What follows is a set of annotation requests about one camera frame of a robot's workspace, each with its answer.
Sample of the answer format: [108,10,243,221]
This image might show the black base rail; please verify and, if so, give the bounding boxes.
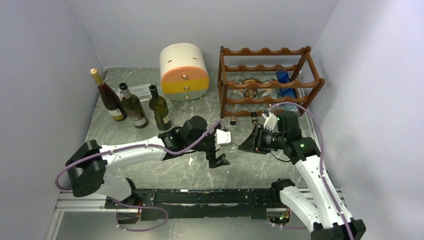
[124,188,286,221]

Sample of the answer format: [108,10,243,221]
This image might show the clear plastic ruler package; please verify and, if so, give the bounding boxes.
[128,83,151,103]

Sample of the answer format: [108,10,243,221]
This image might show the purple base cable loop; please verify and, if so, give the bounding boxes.
[107,198,169,232]

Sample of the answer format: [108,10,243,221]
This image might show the clear glass bottle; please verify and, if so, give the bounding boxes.
[219,125,241,160]

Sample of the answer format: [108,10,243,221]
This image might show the dark gold-capped wine bottle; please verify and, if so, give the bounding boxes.
[90,68,128,122]

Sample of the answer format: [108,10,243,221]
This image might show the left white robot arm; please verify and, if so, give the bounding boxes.
[65,115,233,208]

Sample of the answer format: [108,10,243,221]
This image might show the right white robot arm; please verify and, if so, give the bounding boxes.
[238,111,366,240]

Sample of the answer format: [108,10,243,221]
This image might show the bottom dark bottle middle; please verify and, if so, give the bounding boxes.
[250,111,259,125]

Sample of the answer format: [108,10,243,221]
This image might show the dark wine bottle white label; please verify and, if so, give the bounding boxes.
[149,84,172,131]

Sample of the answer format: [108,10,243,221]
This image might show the brown wooden wine rack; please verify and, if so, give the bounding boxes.
[217,46,325,119]

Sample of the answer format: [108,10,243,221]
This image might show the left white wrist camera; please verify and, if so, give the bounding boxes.
[215,129,233,149]

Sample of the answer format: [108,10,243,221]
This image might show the white round drawer cabinet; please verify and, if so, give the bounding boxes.
[159,43,210,102]

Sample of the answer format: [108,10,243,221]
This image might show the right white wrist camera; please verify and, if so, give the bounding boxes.
[262,111,278,132]

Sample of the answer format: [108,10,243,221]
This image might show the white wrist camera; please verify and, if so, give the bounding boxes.
[262,111,278,132]
[215,129,233,149]

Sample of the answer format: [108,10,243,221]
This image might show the blue labelled clear bottle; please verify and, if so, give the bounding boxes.
[276,71,297,99]

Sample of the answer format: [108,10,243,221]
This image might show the dark green labelled wine bottle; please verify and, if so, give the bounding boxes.
[119,82,149,129]

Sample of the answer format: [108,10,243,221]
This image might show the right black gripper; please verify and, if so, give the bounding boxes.
[238,123,286,154]

